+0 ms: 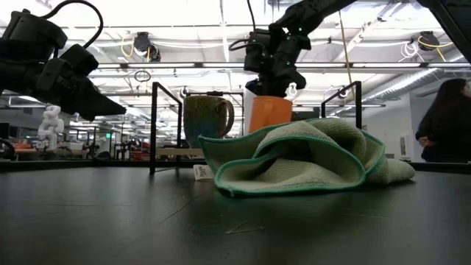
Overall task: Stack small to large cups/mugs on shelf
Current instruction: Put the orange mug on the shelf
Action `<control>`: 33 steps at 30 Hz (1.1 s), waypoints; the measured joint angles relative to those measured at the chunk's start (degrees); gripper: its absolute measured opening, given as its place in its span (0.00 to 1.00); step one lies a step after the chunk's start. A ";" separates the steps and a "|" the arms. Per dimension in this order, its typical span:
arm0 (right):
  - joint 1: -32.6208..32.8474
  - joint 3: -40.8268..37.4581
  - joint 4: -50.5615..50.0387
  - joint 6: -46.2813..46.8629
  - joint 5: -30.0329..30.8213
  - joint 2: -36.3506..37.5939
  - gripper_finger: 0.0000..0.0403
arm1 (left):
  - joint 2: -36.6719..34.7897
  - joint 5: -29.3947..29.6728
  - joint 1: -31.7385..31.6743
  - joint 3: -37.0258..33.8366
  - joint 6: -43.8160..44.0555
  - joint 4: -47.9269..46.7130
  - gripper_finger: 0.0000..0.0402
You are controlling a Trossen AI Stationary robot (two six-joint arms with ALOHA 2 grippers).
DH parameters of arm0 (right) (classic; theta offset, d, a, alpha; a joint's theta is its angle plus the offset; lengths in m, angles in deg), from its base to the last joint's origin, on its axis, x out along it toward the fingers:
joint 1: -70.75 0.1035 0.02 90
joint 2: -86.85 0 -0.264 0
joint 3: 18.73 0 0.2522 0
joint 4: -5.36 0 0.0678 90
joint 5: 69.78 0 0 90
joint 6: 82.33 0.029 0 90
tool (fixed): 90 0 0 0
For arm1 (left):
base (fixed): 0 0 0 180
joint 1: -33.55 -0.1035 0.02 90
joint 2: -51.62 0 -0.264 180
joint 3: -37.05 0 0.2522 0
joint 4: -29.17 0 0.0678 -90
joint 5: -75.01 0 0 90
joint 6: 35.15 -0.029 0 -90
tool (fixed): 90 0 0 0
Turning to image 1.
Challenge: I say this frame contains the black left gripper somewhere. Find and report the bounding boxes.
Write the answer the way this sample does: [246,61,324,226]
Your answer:
[0,38,128,122]

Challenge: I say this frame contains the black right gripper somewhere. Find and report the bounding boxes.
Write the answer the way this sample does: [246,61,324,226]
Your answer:
[253,31,312,97]

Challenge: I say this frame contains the orange plastic cup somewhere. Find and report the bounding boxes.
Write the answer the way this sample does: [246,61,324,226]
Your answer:
[248,95,294,134]

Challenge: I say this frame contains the brown ceramic mug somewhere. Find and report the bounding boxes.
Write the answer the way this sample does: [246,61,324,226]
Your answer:
[183,95,236,149]

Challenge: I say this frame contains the long ceiling light strip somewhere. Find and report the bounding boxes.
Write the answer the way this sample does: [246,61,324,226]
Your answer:
[88,61,471,69]

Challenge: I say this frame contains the green microfiber cloth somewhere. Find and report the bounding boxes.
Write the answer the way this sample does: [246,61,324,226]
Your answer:
[193,117,416,197]

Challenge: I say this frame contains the person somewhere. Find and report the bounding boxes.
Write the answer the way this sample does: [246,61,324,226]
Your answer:
[414,77,471,163]

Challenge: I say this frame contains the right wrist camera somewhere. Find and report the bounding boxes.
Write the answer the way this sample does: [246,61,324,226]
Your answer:
[242,31,274,73]

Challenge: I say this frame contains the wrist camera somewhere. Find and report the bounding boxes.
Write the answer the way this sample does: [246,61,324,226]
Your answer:
[242,31,274,73]
[58,43,99,77]

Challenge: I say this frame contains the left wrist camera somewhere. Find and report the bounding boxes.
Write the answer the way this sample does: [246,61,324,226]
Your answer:
[58,43,99,77]

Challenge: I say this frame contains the black hanging ring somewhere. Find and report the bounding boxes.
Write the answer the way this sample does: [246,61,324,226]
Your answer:
[134,69,152,83]

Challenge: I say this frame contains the wooden shelf with black frame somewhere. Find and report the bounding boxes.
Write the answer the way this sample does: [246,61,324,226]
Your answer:
[149,80,364,176]

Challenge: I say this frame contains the yellow cable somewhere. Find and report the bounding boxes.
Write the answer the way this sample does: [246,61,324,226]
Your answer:
[338,10,364,130]

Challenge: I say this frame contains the black ceiling cable reel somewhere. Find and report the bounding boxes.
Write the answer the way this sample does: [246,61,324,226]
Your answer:
[131,31,162,63]
[417,31,454,62]

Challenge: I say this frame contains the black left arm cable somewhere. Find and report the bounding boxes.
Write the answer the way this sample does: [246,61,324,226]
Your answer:
[40,0,105,49]

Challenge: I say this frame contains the black curved cable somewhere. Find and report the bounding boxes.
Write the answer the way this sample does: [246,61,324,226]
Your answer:
[0,138,18,162]

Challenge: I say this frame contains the silver ventilation duct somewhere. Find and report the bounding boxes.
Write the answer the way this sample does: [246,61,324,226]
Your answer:
[362,68,471,104]

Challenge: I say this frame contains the white wall dispenser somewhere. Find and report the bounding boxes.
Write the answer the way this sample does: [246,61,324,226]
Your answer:
[399,134,417,161]

